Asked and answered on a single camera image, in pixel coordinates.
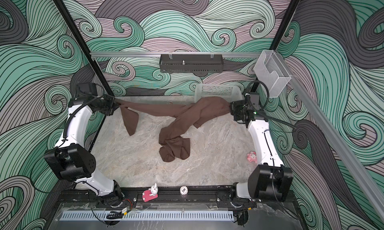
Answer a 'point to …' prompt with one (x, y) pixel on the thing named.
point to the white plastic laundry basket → (230, 93)
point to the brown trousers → (187, 114)
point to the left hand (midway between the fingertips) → (120, 100)
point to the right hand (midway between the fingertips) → (230, 103)
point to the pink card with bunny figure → (152, 193)
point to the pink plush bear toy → (252, 156)
